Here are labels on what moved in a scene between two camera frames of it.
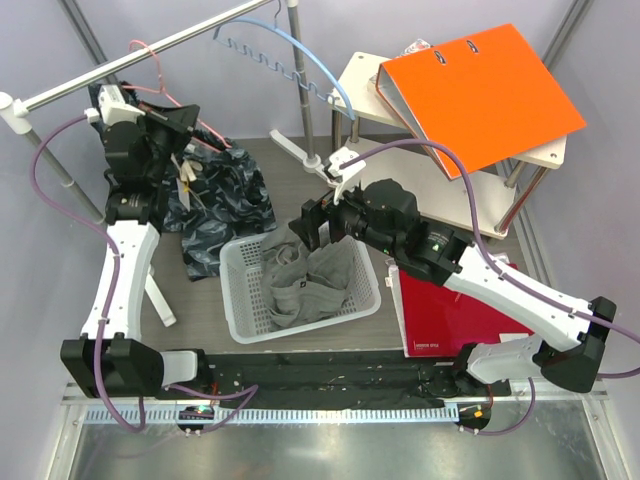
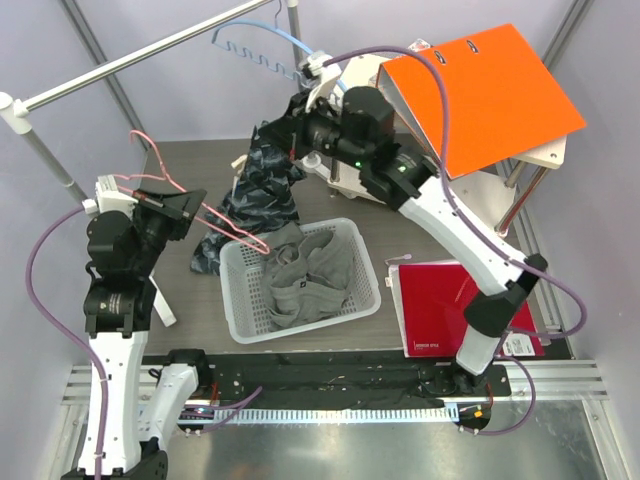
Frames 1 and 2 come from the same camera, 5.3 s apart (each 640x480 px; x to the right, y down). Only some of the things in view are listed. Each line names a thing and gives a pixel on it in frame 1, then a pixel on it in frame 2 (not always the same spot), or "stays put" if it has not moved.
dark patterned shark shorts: (211, 191) to (261, 199)
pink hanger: (167, 95) to (165, 176)
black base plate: (333, 379) stays put
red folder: (437, 322) stays put
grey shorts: (299, 283) stays put
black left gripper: (177, 121) to (183, 204)
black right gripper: (312, 213) to (297, 121)
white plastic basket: (243, 287) stays put
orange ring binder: (486, 95) stays put
